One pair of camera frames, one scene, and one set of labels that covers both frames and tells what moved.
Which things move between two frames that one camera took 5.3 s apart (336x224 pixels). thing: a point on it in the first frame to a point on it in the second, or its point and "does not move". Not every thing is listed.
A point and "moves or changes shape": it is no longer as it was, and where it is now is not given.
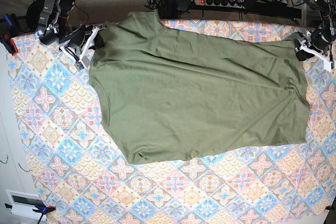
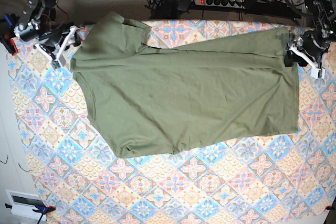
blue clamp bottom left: (43, 210) does not move
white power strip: (220, 2) does not move
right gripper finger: (302, 55) to (290, 57)
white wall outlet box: (23, 203) does not move
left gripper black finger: (98, 41) to (77, 40)
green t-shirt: (172, 95) moves or changes shape
